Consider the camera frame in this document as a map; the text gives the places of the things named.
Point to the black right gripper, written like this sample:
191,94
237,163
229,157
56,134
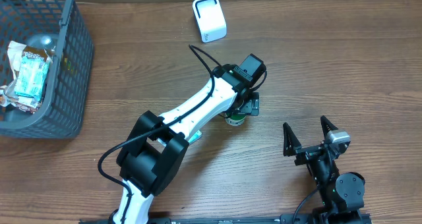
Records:
293,144

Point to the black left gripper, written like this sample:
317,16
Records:
250,103

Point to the green lidded jar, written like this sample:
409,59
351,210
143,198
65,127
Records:
235,120

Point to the small teal tissue pack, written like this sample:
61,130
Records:
196,136

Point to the yellow oil bottle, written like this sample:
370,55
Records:
48,42

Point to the green flushable wipes pack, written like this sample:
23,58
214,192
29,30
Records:
31,78

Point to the brown mixed nuts bag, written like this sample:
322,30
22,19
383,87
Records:
15,52

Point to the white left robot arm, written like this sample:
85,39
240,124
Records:
152,154

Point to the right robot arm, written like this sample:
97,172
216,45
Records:
341,194

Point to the white barcode scanner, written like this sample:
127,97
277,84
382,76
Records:
210,20

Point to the dark grey plastic basket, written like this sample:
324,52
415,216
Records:
62,110

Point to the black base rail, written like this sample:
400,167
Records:
283,219

